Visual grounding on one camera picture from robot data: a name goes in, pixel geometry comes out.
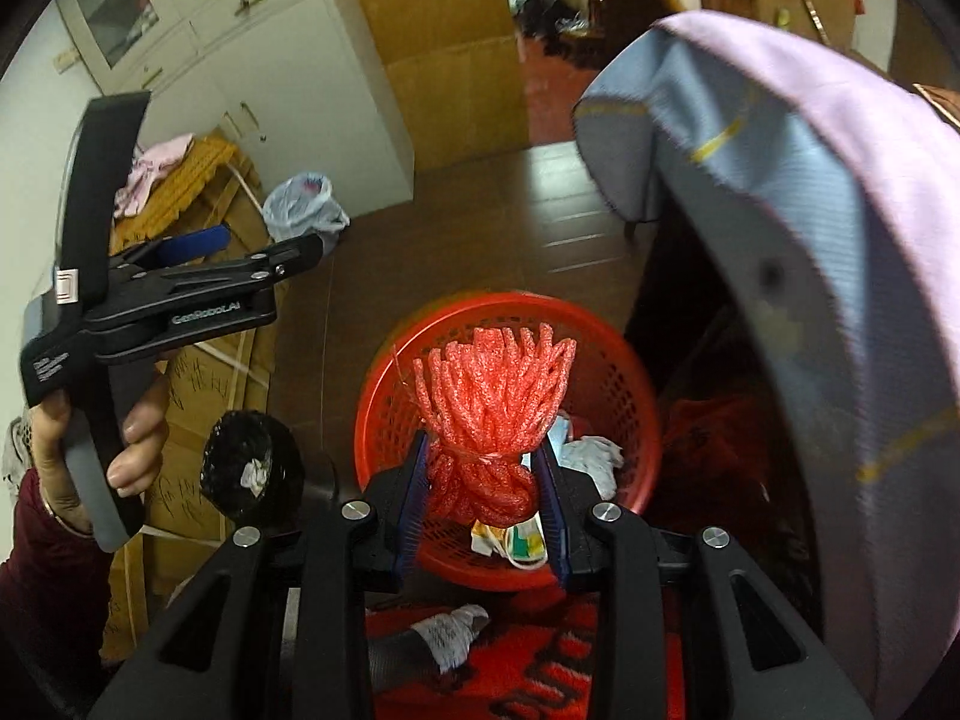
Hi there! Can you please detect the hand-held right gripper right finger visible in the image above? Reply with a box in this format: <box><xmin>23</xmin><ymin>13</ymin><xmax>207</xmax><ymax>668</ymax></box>
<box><xmin>532</xmin><ymin>444</ymin><xmax>875</xmax><ymax>720</ymax></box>

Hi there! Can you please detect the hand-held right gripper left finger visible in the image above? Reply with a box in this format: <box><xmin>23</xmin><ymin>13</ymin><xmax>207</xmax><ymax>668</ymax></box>
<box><xmin>88</xmin><ymin>431</ymin><xmax>431</xmax><ymax>720</ymax></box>

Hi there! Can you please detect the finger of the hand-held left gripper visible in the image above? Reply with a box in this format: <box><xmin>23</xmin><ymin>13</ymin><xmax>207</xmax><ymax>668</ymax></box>
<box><xmin>135</xmin><ymin>225</ymin><xmax>231</xmax><ymax>267</ymax></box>
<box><xmin>109</xmin><ymin>232</ymin><xmax>325</xmax><ymax>308</ymax></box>

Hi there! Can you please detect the red foam fruit net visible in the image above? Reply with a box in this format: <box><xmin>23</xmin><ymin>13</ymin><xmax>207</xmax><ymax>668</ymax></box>
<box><xmin>412</xmin><ymin>322</ymin><xmax>577</xmax><ymax>527</ymax></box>

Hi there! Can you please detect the red plastic basket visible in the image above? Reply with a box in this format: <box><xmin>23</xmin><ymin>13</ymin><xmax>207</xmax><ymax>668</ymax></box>
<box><xmin>354</xmin><ymin>291</ymin><xmax>662</xmax><ymax>593</ymax></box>

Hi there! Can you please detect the person's left forearm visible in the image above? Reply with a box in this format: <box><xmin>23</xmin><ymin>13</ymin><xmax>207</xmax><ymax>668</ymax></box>
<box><xmin>0</xmin><ymin>465</ymin><xmax>115</xmax><ymax>692</ymax></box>

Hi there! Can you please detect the white bag trash bin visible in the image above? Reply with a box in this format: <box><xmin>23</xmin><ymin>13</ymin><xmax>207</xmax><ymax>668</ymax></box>
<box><xmin>262</xmin><ymin>172</ymin><xmax>351</xmax><ymax>256</ymax></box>

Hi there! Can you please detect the person's left hand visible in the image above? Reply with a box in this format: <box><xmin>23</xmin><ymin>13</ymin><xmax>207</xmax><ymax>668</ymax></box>
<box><xmin>28</xmin><ymin>371</ymin><xmax>172</xmax><ymax>520</ymax></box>

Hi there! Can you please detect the white green printed wrapper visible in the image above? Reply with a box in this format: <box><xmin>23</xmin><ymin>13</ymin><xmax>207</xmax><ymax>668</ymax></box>
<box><xmin>471</xmin><ymin>514</ymin><xmax>553</xmax><ymax>569</ymax></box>

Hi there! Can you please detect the pink cloth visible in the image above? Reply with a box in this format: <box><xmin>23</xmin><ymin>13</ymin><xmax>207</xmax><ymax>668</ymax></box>
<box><xmin>114</xmin><ymin>133</ymin><xmax>196</xmax><ymax>218</ymax></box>

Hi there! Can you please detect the white crumpled tissue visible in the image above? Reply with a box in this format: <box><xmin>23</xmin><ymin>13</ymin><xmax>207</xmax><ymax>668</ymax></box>
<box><xmin>561</xmin><ymin>435</ymin><xmax>625</xmax><ymax>500</ymax></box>

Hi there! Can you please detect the flattened cardboard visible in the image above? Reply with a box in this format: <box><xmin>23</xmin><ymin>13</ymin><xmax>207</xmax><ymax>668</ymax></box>
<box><xmin>101</xmin><ymin>131</ymin><xmax>280</xmax><ymax>662</ymax></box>

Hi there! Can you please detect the white crumpled rag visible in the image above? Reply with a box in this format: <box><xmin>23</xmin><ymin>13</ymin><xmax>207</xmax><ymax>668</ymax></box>
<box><xmin>411</xmin><ymin>604</ymin><xmax>490</xmax><ymax>674</ymax></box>

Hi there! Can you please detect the red patterned floor mat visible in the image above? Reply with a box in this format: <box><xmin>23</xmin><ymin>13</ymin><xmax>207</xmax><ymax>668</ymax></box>
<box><xmin>364</xmin><ymin>585</ymin><xmax>687</xmax><ymax>720</ymax></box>

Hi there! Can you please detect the black round object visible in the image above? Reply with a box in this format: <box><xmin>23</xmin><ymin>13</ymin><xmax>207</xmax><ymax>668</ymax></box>
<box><xmin>202</xmin><ymin>411</ymin><xmax>305</xmax><ymax>533</ymax></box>

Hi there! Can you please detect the white cabinet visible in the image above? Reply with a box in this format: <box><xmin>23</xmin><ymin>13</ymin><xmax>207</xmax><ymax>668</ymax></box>
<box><xmin>56</xmin><ymin>0</ymin><xmax>415</xmax><ymax>220</ymax></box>

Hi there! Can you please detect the wooden partition panel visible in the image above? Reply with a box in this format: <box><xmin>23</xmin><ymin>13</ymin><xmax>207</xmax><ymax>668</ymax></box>
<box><xmin>337</xmin><ymin>0</ymin><xmax>530</xmax><ymax>175</ymax></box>

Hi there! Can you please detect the black bag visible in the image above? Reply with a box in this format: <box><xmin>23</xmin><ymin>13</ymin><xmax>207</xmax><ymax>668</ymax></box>
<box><xmin>517</xmin><ymin>0</ymin><xmax>595</xmax><ymax>61</ymax></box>

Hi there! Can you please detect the purple printed blanket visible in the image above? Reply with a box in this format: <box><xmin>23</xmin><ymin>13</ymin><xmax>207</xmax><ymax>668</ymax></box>
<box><xmin>652</xmin><ymin>10</ymin><xmax>960</xmax><ymax>466</ymax></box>

